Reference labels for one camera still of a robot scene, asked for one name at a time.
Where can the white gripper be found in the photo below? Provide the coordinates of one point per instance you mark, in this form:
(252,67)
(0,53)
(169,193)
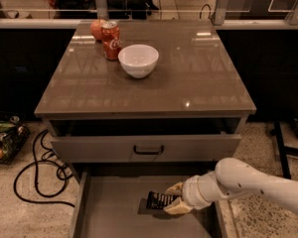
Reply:
(191,191)

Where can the black rxbar chocolate bar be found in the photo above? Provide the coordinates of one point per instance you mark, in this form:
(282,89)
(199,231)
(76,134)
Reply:
(157,200)

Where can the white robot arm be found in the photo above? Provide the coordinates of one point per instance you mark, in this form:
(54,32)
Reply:
(230,179)

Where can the grey top drawer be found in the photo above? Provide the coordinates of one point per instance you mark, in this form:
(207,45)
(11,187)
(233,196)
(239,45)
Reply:
(145,141)

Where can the grey open middle drawer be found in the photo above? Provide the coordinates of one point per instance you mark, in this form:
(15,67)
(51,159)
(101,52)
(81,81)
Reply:
(112,198)

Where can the grey drawer cabinet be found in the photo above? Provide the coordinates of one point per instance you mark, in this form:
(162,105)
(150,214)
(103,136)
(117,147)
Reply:
(194,78)

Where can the black stand leg with caster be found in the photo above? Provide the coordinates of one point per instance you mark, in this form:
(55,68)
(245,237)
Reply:
(283,150)

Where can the white ceramic bowl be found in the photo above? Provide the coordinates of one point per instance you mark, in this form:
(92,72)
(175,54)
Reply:
(138,60)

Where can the red coca-cola can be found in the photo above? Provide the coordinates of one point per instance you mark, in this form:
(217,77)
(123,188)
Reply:
(110,33)

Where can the red apple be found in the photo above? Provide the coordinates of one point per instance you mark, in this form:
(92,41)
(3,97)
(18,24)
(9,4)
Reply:
(95,28)

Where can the black office chair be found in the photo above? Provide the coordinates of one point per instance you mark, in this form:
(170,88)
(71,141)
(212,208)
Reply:
(75,9)

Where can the black drawer handle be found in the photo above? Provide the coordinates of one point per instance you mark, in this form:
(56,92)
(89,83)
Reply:
(148,151)

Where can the black wire basket with items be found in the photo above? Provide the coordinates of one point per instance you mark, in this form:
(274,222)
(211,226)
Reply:
(13,135)

